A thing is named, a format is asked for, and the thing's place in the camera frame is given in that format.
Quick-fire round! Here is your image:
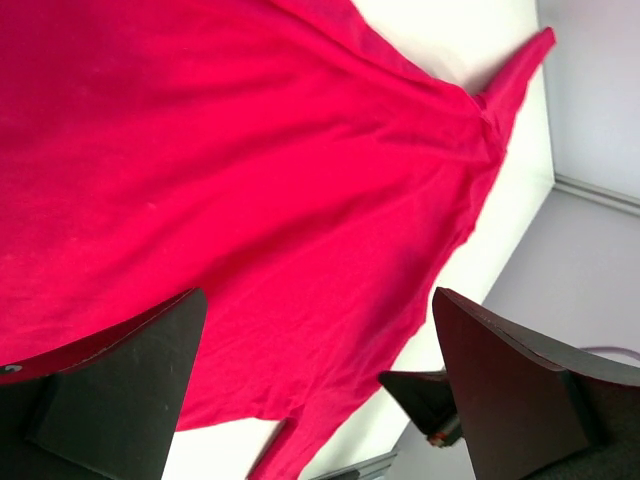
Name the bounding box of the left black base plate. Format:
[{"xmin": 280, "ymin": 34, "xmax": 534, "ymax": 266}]
[{"xmin": 378, "ymin": 370, "xmax": 464, "ymax": 448}]

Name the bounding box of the red t-shirt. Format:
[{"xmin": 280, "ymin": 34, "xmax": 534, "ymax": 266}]
[{"xmin": 1, "ymin": 1, "xmax": 555, "ymax": 479}]

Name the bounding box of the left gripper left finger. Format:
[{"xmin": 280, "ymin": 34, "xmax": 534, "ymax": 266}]
[{"xmin": 1, "ymin": 289, "xmax": 207, "ymax": 479}]

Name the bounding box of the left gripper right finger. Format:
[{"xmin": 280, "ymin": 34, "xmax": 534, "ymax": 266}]
[{"xmin": 432, "ymin": 288, "xmax": 639, "ymax": 479}]

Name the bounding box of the aluminium mounting rail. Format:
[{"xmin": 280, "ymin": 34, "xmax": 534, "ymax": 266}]
[{"xmin": 313, "ymin": 450, "xmax": 398, "ymax": 480}]

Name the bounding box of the right aluminium frame post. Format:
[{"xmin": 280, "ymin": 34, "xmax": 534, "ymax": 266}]
[{"xmin": 554, "ymin": 174, "xmax": 640, "ymax": 217}]

